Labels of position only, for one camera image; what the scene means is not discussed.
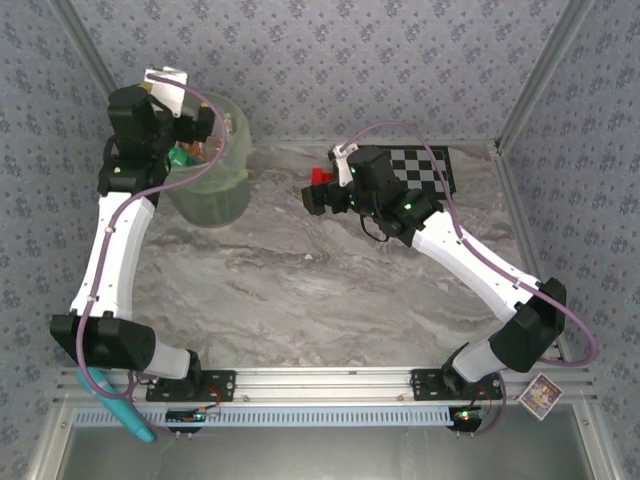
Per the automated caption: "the green bin with liner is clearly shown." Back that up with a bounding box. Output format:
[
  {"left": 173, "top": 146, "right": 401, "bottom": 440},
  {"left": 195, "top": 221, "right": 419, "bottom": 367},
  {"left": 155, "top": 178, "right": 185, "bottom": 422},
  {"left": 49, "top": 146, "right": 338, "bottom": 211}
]
[{"left": 167, "top": 92, "right": 254, "bottom": 230}]

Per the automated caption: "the black white checkerboard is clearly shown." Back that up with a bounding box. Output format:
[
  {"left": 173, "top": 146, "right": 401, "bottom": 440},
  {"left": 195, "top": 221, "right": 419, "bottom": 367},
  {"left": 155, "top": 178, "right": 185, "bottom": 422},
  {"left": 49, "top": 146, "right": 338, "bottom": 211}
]
[{"left": 359, "top": 144, "right": 459, "bottom": 196}]

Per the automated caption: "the left circuit board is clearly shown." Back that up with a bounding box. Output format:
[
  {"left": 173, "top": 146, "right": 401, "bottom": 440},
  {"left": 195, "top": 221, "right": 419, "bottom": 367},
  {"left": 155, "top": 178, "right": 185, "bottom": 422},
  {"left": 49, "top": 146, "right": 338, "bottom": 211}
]
[{"left": 166, "top": 407, "right": 222, "bottom": 427}]

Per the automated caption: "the circuit board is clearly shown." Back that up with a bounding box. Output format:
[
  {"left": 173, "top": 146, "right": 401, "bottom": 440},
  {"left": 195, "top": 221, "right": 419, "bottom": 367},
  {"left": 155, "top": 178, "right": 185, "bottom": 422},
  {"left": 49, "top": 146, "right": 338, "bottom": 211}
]
[
  {"left": 166, "top": 407, "right": 222, "bottom": 427},
  {"left": 448, "top": 407, "right": 485, "bottom": 427}
]

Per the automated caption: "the right circuit board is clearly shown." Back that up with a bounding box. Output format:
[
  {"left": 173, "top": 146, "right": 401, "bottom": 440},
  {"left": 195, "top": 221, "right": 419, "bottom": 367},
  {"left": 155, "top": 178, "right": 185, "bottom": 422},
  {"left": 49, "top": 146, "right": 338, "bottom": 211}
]
[{"left": 448, "top": 407, "right": 485, "bottom": 427}]

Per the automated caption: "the colourful picture card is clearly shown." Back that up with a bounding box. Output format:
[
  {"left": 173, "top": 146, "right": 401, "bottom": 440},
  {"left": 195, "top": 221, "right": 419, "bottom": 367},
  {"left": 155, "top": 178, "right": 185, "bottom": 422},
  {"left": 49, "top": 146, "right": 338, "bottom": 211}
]
[{"left": 517, "top": 373, "right": 565, "bottom": 419}]

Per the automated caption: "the teal pen-shaped tool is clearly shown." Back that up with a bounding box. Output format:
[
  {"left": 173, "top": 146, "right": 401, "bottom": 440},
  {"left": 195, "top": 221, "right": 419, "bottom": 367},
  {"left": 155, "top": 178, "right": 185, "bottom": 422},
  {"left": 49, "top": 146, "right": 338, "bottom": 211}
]
[{"left": 75, "top": 369, "right": 157, "bottom": 444}]

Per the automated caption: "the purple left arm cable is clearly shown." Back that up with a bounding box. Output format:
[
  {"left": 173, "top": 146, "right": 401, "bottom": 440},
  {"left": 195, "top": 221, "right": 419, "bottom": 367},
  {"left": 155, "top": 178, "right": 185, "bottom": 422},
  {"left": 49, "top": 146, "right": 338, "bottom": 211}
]
[{"left": 74, "top": 74, "right": 230, "bottom": 439}]

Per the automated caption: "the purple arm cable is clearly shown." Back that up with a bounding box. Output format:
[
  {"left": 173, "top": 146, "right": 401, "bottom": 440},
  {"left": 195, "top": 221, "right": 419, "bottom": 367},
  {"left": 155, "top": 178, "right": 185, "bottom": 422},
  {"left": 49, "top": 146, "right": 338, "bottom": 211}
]
[
  {"left": 337, "top": 121, "right": 600, "bottom": 436},
  {"left": 74, "top": 74, "right": 230, "bottom": 439}
]

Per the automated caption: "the aluminium frame post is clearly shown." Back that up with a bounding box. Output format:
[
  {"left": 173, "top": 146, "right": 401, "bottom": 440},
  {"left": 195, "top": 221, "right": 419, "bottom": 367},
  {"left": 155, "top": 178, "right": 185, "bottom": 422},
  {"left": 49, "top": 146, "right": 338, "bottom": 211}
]
[
  {"left": 52, "top": 0, "right": 136, "bottom": 124},
  {"left": 494, "top": 0, "right": 596, "bottom": 151}
]

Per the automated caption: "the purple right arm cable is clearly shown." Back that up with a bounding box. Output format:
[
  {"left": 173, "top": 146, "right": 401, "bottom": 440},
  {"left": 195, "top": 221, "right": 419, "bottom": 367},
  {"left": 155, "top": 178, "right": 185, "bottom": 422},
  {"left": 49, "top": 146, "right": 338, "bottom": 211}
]
[{"left": 337, "top": 121, "right": 600, "bottom": 436}]

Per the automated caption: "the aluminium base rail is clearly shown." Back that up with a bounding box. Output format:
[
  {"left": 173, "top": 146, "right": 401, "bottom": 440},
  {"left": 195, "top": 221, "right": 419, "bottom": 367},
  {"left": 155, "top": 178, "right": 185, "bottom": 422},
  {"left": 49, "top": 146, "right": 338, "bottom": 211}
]
[{"left": 144, "top": 367, "right": 504, "bottom": 405}]

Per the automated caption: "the black left mount plate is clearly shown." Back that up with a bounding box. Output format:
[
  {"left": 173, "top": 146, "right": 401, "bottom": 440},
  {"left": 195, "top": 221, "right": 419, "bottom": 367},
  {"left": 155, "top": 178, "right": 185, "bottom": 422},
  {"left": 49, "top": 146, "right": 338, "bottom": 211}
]
[{"left": 144, "top": 368, "right": 237, "bottom": 404}]

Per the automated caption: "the black mount plate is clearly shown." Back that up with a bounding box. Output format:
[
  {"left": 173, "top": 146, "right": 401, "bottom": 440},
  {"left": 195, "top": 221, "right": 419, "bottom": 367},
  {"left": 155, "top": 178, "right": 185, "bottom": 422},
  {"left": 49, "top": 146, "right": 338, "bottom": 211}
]
[
  {"left": 410, "top": 368, "right": 504, "bottom": 401},
  {"left": 144, "top": 368, "right": 237, "bottom": 404}
]

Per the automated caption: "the black right mount plate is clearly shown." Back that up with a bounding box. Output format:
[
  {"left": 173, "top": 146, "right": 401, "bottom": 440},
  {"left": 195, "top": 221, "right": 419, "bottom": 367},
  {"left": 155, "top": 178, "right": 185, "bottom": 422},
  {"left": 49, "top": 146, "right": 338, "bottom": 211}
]
[{"left": 410, "top": 368, "right": 504, "bottom": 401}]

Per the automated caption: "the slotted light blue cable duct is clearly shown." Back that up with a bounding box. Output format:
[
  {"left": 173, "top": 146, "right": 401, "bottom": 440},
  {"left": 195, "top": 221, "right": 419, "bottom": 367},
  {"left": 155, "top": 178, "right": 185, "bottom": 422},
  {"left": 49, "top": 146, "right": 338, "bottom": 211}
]
[{"left": 74, "top": 403, "right": 484, "bottom": 430}]

